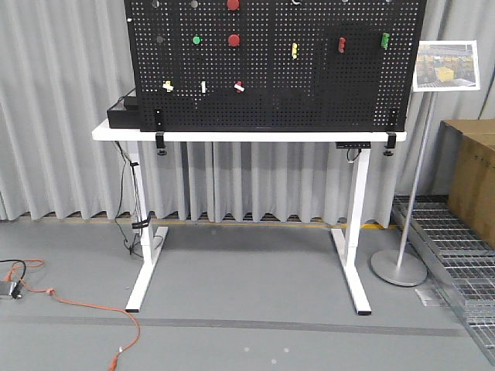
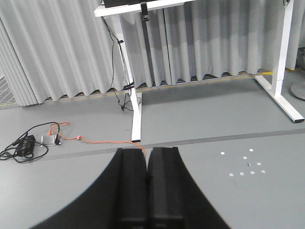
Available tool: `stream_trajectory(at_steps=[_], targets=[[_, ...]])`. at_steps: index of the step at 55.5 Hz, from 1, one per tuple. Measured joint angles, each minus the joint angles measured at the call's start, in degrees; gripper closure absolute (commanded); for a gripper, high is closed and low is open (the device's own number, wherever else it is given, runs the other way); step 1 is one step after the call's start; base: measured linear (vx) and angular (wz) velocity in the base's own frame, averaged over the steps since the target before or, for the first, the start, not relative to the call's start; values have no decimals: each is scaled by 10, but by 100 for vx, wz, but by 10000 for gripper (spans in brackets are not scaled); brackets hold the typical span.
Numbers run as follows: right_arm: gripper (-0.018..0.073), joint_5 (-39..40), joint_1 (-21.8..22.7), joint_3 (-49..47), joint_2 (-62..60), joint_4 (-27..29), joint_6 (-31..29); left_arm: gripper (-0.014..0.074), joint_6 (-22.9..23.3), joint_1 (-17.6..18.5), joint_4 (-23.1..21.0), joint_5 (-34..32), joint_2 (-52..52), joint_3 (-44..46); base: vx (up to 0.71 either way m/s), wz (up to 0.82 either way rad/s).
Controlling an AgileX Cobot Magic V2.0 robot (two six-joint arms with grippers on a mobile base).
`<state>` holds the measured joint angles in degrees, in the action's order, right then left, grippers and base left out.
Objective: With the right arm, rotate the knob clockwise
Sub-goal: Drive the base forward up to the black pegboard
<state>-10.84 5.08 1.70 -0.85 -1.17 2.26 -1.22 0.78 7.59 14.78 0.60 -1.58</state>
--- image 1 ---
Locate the grey pleated curtain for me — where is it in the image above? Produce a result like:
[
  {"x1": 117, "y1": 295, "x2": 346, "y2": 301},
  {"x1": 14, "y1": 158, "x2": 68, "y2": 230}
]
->
[{"x1": 1, "y1": 1, "x2": 494, "y2": 223}]

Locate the black box tray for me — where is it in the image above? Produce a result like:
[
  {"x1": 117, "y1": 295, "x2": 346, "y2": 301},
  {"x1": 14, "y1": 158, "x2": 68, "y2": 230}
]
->
[{"x1": 107, "y1": 87, "x2": 141, "y2": 129}]

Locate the right black mounting clamp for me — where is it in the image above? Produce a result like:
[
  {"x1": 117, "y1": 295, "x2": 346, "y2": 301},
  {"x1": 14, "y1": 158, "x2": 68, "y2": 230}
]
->
[{"x1": 383, "y1": 109, "x2": 398, "y2": 157}]

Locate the black perforated pegboard panel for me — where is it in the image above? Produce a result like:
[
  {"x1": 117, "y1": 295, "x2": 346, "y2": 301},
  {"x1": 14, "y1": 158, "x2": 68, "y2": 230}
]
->
[{"x1": 125, "y1": 1, "x2": 426, "y2": 133}]

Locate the upper red mushroom button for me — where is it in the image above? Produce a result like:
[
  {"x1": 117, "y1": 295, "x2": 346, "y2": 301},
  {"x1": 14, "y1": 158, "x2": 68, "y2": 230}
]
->
[{"x1": 227, "y1": 0, "x2": 240, "y2": 11}]

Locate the red toggle switch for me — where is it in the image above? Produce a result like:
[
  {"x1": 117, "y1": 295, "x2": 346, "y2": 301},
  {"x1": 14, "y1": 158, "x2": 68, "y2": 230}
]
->
[{"x1": 338, "y1": 37, "x2": 347, "y2": 53}]

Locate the lower red mushroom button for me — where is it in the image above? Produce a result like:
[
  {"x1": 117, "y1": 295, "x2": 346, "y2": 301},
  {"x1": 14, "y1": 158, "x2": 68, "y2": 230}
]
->
[{"x1": 227, "y1": 33, "x2": 241, "y2": 47}]

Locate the silver sign stand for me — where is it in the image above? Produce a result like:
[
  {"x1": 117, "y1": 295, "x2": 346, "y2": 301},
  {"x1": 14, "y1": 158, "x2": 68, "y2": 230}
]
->
[{"x1": 370, "y1": 39, "x2": 482, "y2": 288}]

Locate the black hanging power cable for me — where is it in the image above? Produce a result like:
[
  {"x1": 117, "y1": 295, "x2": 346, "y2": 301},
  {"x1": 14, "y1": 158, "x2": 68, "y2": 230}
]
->
[{"x1": 113, "y1": 140, "x2": 163, "y2": 259}]

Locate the left black mounting clamp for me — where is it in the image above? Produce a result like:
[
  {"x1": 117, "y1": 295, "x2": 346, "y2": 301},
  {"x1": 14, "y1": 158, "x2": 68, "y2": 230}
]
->
[{"x1": 155, "y1": 109, "x2": 167, "y2": 156}]

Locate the red white small knob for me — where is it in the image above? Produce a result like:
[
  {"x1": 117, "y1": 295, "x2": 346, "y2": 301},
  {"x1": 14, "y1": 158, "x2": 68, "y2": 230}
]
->
[{"x1": 234, "y1": 81, "x2": 245, "y2": 93}]

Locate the black desk control panel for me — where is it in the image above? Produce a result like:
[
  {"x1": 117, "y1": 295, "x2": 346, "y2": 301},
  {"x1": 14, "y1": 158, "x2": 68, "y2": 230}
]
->
[{"x1": 336, "y1": 141, "x2": 371, "y2": 150}]

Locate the white height-adjustable desk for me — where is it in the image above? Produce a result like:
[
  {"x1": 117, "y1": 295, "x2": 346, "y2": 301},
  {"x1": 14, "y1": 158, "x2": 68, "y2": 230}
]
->
[{"x1": 91, "y1": 120, "x2": 407, "y2": 315}]

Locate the green toggle switch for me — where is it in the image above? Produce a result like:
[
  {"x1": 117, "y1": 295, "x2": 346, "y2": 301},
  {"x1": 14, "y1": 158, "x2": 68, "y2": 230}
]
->
[{"x1": 381, "y1": 32, "x2": 391, "y2": 50}]

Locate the brown cardboard box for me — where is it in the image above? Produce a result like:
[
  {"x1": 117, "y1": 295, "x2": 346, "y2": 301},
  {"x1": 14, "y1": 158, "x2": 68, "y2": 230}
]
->
[{"x1": 443, "y1": 119, "x2": 494, "y2": 247}]

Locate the red mushroom button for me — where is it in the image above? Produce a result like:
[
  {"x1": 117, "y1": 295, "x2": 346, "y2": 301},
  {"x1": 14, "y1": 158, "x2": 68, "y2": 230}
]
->
[
  {"x1": 227, "y1": 0, "x2": 240, "y2": 11},
  {"x1": 227, "y1": 33, "x2": 241, "y2": 47}
]

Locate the yellow white small knob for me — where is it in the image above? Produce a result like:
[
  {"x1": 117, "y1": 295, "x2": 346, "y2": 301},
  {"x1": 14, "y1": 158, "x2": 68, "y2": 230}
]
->
[{"x1": 162, "y1": 80, "x2": 174, "y2": 92}]

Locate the black mounting clamp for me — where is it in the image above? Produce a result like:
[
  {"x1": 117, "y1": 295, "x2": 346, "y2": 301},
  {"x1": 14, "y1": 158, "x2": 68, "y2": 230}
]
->
[
  {"x1": 383, "y1": 109, "x2": 398, "y2": 157},
  {"x1": 155, "y1": 109, "x2": 167, "y2": 156}
]

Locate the metal floor grate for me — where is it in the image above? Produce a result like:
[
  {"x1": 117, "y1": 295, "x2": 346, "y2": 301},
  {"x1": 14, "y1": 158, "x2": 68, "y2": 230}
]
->
[{"x1": 408, "y1": 196, "x2": 494, "y2": 364}]

